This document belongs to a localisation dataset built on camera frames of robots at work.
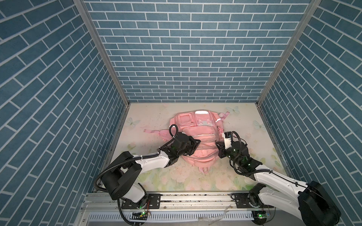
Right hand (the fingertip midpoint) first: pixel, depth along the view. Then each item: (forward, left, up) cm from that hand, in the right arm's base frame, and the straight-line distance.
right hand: (218, 143), depth 84 cm
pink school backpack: (+14, +6, -3) cm, 15 cm away
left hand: (-1, +8, +3) cm, 9 cm away
